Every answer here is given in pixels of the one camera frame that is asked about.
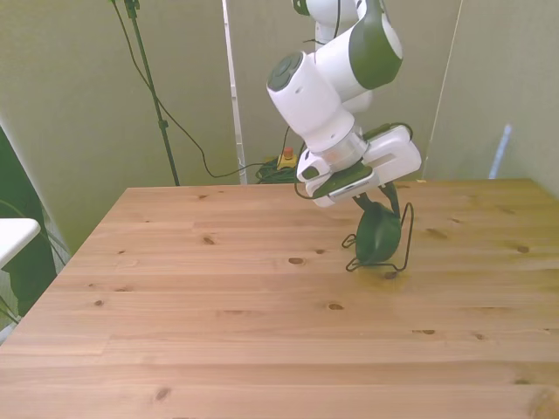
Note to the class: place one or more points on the black tripod stand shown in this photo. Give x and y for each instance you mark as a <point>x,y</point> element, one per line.
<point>150,87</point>

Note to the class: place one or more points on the dark green bowl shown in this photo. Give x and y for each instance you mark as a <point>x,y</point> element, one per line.
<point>377,238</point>

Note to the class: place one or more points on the white flat board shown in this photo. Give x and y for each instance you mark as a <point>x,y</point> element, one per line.
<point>15,235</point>

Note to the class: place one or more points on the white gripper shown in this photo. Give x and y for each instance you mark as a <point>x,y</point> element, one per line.
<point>393,153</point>

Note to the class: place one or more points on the dark green cloth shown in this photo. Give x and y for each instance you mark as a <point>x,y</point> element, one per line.
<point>26,270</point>

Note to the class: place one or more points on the thin slanted white rod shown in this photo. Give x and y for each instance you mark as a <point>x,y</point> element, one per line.
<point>443,91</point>

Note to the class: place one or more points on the yellow emergency stop button box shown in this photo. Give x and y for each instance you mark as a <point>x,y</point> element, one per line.
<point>287,160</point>

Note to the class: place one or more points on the white vertical pole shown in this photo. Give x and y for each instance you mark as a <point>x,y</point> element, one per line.
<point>236,109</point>

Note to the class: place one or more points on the pale blue strip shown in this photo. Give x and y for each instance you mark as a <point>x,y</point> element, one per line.
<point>500,153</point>

